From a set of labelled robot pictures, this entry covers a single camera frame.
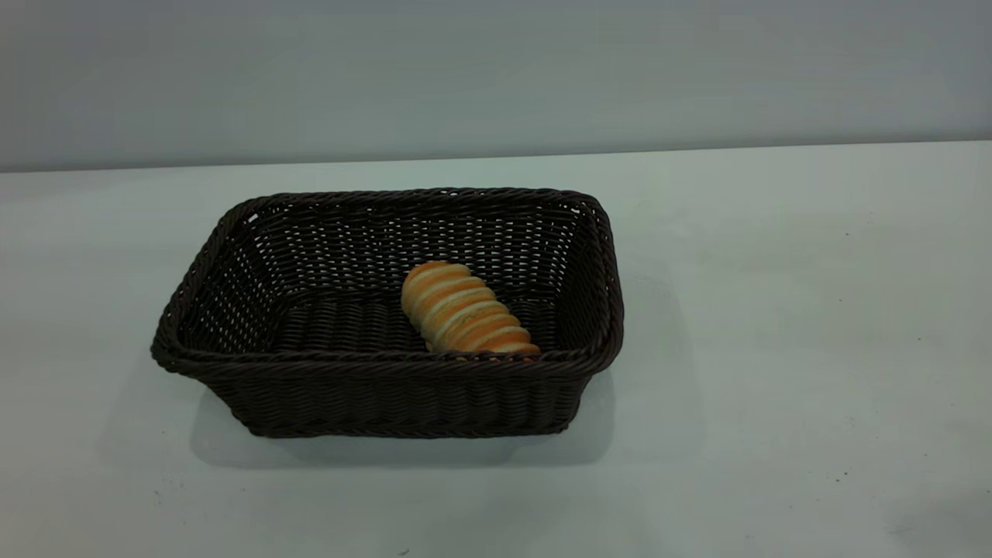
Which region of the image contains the striped orange bread roll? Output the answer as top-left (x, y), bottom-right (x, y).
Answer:
top-left (401, 261), bottom-right (542, 359)

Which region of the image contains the dark brown woven basket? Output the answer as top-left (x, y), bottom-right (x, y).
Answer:
top-left (150, 187), bottom-right (625, 440)

